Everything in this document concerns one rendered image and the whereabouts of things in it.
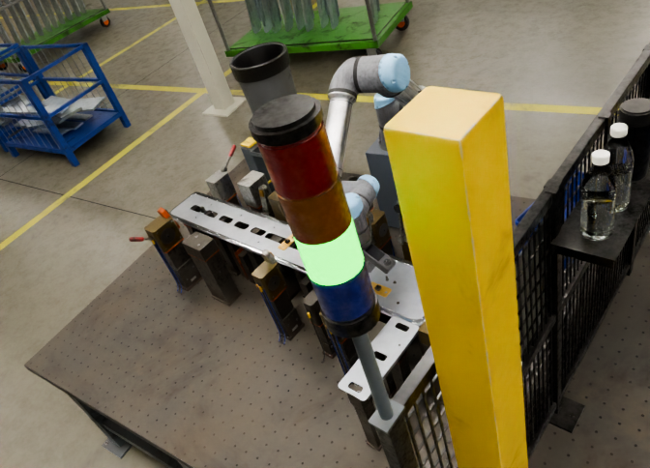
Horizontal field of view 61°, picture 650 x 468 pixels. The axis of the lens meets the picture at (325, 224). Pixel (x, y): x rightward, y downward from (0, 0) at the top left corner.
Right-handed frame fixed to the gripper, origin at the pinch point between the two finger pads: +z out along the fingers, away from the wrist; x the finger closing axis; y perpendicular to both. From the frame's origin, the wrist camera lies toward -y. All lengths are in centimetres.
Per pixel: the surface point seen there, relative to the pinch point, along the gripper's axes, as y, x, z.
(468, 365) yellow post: -65, 48, -59
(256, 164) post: 92, -35, -4
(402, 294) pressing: -8.4, -1.7, 1.7
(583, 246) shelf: -64, 0, -41
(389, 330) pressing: -12.7, 12.3, 1.7
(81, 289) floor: 269, 25, 102
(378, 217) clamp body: 15.5, -24.5, -5.3
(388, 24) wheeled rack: 255, -355, 74
